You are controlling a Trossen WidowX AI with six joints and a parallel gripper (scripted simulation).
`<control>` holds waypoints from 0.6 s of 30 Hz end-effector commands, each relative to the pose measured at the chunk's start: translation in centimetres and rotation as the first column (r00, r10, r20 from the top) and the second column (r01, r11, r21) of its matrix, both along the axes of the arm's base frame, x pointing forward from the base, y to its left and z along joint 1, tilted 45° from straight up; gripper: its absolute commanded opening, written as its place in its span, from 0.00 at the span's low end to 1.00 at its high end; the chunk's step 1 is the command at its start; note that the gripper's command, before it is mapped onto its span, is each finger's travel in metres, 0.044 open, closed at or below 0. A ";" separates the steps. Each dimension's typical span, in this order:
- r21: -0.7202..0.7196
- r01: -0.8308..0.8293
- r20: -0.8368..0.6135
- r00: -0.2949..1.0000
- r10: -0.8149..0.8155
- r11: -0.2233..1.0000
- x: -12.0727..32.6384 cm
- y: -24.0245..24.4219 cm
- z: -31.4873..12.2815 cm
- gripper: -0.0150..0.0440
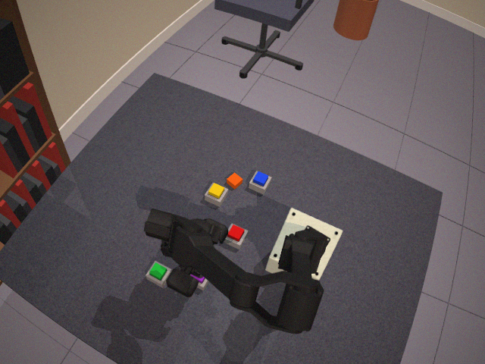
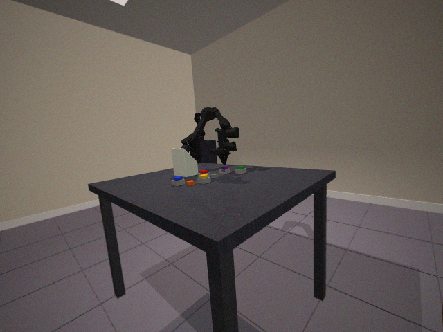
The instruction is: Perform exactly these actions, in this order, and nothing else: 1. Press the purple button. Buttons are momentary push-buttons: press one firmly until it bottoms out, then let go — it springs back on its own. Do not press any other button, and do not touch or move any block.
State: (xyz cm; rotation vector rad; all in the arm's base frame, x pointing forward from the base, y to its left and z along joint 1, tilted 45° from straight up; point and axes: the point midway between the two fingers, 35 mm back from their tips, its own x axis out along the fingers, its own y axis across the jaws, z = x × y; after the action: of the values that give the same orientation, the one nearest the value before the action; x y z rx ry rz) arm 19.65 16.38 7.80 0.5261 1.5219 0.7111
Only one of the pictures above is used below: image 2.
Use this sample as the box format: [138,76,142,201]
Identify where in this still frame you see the purple button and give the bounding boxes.
[219,167,230,174]

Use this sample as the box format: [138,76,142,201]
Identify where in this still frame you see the yellow button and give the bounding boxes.
[197,174,211,184]

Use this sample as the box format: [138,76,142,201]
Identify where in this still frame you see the green button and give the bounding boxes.
[235,166,246,174]

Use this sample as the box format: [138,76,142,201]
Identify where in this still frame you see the blue button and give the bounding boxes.
[171,176,185,186]

